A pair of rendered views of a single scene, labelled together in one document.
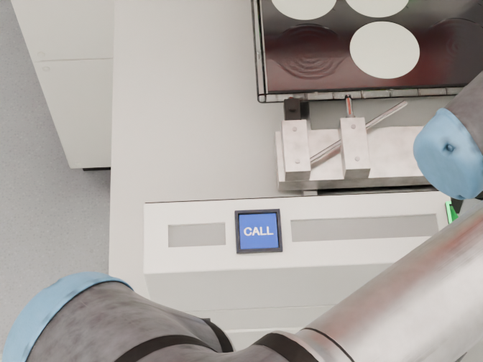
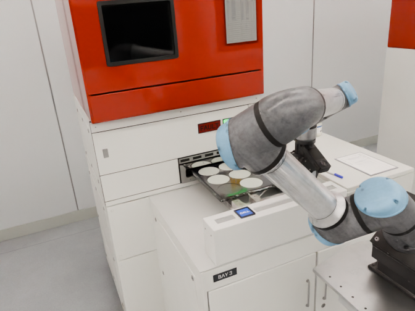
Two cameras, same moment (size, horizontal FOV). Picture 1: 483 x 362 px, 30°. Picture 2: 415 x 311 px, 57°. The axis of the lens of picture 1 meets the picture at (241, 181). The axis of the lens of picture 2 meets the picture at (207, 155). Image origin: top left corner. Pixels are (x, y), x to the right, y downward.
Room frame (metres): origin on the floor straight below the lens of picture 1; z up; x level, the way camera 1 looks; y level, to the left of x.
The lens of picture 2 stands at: (-0.60, 0.47, 1.64)
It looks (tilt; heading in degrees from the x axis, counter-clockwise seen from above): 22 degrees down; 341
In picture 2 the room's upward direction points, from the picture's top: 4 degrees counter-clockwise
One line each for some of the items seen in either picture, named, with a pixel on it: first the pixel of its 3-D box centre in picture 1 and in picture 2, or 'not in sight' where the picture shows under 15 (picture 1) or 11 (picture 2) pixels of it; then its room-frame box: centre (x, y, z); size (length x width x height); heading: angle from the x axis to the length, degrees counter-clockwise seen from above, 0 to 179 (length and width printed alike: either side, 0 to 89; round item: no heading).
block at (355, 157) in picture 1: (353, 147); (257, 202); (0.61, -0.15, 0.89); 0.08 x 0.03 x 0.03; 3
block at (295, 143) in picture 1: (295, 149); (239, 207); (0.60, -0.07, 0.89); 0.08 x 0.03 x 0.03; 3
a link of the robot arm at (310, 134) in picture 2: not in sight; (304, 132); (0.48, -0.28, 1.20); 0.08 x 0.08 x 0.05
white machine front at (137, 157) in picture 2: not in sight; (184, 147); (1.04, 0.00, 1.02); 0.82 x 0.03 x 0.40; 93
